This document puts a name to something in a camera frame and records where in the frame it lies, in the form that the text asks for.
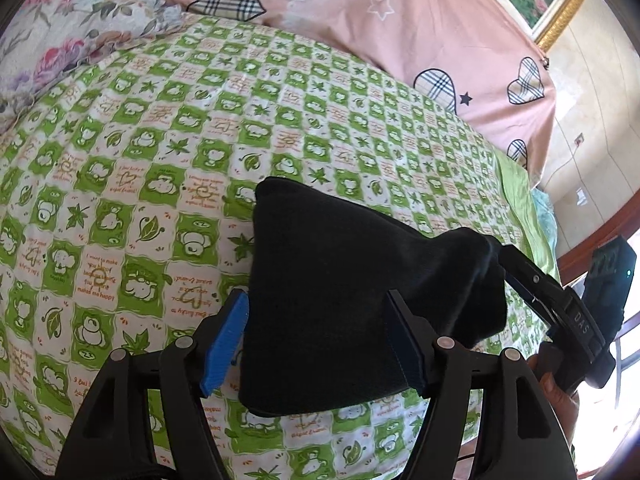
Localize light blue cloth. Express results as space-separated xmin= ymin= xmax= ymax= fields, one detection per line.
xmin=530 ymin=187 xmax=559 ymax=258

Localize pink quilt with plaid hearts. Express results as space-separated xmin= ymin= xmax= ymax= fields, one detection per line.
xmin=160 ymin=0 xmax=558 ymax=179

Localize person's right hand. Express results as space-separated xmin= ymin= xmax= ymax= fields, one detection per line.
xmin=526 ymin=349 xmax=582 ymax=413

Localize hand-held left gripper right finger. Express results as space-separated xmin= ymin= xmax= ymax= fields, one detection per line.
xmin=384 ymin=290 xmax=575 ymax=480

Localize floral ruffled pillow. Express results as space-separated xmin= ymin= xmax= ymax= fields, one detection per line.
xmin=0 ymin=0 xmax=183 ymax=133

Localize light green sheet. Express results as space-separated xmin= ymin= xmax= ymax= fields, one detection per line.
xmin=494 ymin=151 xmax=562 ymax=282

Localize green printed bedsheet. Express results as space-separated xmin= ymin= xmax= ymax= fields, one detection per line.
xmin=0 ymin=12 xmax=557 ymax=480

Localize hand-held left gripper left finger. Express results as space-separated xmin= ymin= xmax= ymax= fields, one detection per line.
xmin=55 ymin=288 xmax=250 ymax=480

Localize black pants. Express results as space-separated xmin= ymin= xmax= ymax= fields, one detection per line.
xmin=238 ymin=176 xmax=511 ymax=418

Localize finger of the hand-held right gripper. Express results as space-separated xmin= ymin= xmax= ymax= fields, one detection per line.
xmin=502 ymin=277 xmax=561 ymax=341
xmin=499 ymin=245 xmax=568 ymax=306

